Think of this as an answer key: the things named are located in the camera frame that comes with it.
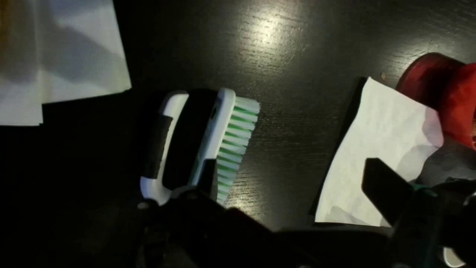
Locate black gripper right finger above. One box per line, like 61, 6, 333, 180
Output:
360, 157, 476, 268

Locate white napkin under cookie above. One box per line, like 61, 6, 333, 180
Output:
0, 0, 133, 128

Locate white green scrub brush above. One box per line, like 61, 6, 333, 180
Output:
136, 87, 261, 209

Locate red bowl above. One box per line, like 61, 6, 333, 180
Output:
394, 51, 476, 152

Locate flat white napkin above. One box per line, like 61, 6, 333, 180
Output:
313, 76, 446, 228

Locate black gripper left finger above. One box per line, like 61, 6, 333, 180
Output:
135, 157, 279, 268

